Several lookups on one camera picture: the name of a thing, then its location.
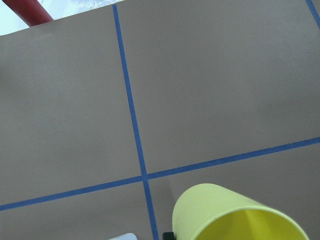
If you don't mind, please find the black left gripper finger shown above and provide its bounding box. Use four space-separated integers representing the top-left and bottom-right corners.
162 232 176 240

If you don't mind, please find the yellow plastic cup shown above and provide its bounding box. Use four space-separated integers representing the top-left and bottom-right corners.
172 183 309 240

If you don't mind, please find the red cylinder bottle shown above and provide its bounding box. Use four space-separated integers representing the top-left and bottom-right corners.
2 0 54 27

